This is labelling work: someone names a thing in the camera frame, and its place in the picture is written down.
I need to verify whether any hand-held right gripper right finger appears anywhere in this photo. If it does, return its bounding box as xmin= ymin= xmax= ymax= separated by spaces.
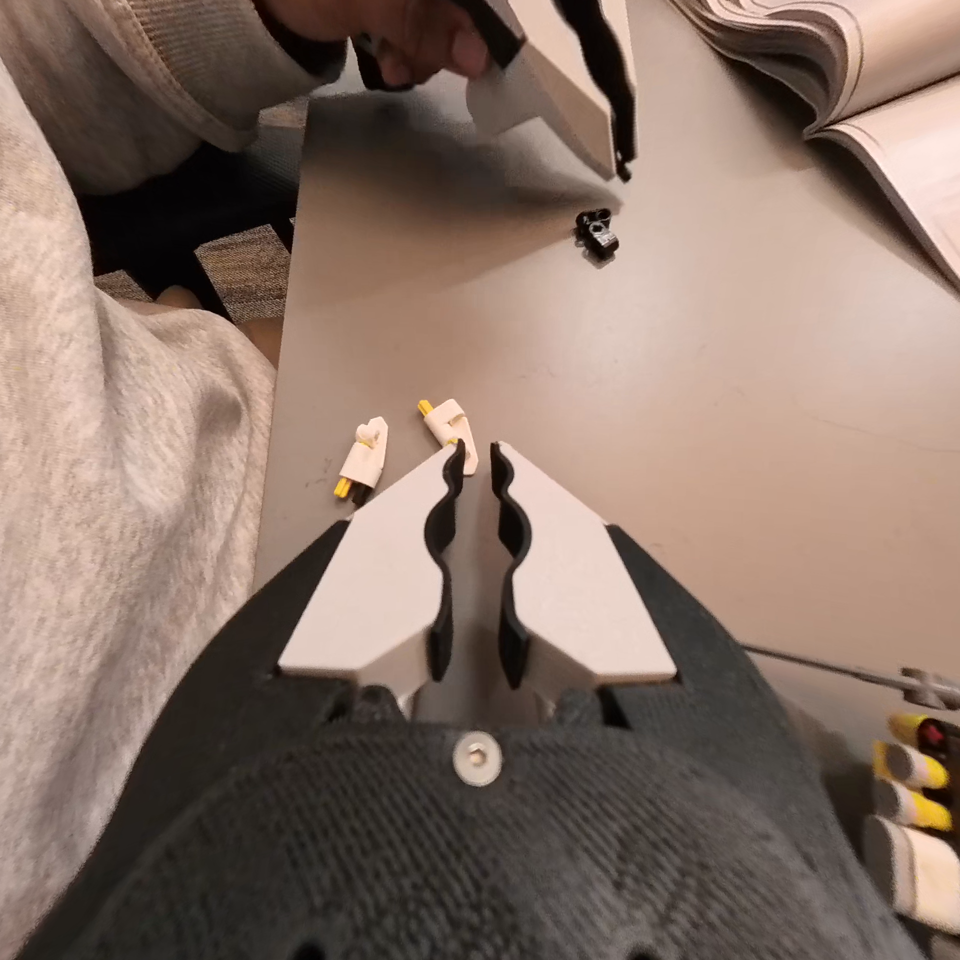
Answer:
xmin=489 ymin=441 xmax=680 ymax=700

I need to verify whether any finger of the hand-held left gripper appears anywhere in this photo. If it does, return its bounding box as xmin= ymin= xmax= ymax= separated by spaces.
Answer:
xmin=463 ymin=0 xmax=640 ymax=185

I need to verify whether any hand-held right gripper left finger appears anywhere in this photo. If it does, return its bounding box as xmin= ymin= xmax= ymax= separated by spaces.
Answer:
xmin=277 ymin=439 xmax=468 ymax=685

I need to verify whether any white lego connector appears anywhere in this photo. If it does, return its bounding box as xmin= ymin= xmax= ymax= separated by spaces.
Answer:
xmin=423 ymin=399 xmax=468 ymax=440

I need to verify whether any lego instruction booklet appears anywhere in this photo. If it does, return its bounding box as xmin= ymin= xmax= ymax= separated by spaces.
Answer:
xmin=667 ymin=0 xmax=960 ymax=294

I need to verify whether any white lego sub-assembly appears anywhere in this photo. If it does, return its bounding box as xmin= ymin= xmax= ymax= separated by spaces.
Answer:
xmin=333 ymin=415 xmax=390 ymax=503

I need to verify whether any lego plane model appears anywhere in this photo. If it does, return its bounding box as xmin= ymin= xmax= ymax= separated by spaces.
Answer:
xmin=738 ymin=641 xmax=960 ymax=939

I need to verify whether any person's left hand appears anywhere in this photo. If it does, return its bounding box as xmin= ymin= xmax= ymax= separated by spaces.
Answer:
xmin=255 ymin=0 xmax=502 ymax=91

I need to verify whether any black office chair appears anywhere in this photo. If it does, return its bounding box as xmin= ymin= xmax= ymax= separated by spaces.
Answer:
xmin=75 ymin=97 xmax=309 ymax=324

